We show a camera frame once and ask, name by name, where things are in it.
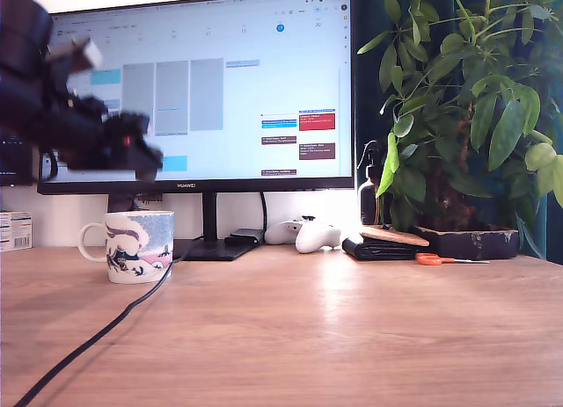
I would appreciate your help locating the white illustrated coffee mug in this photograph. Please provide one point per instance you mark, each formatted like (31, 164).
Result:
(138, 249)

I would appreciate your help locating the monitor with dark terminal screen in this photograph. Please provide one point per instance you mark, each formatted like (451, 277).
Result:
(15, 172)

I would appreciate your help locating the orange and white medicine box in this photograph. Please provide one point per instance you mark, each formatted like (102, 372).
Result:
(15, 231)

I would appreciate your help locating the black Huawei monitor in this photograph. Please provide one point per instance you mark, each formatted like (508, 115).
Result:
(246, 95)

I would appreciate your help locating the small black wallet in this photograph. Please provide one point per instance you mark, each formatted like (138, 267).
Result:
(244, 237)

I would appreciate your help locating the white game controller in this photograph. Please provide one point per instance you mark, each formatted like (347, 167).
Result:
(312, 237)

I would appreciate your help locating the dark spray bottle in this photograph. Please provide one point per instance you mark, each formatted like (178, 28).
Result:
(367, 196)

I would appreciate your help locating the large black wallet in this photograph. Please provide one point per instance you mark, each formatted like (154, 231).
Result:
(378, 251)

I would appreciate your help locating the round cork coaster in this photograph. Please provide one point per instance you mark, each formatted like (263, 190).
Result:
(396, 236)

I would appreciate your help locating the green leafy houseplant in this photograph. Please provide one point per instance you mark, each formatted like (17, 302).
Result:
(462, 108)

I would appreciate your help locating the black rectangular planter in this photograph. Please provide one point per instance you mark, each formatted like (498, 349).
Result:
(475, 244)

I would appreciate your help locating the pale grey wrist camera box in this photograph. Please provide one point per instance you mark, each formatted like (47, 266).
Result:
(85, 53)

